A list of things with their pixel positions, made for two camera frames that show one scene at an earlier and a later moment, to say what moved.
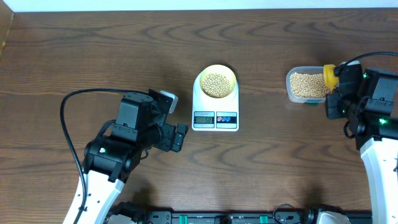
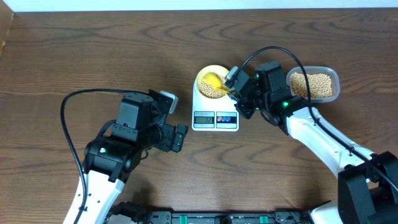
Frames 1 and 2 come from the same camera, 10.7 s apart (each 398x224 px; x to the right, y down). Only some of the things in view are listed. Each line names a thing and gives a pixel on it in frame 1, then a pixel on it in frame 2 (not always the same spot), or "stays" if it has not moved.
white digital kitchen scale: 214,114 stays
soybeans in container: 308,85 stays
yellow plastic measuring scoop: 331,81 → 215,81
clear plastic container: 306,84 stays
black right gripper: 332,110 → 241,106
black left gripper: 166,142 stays
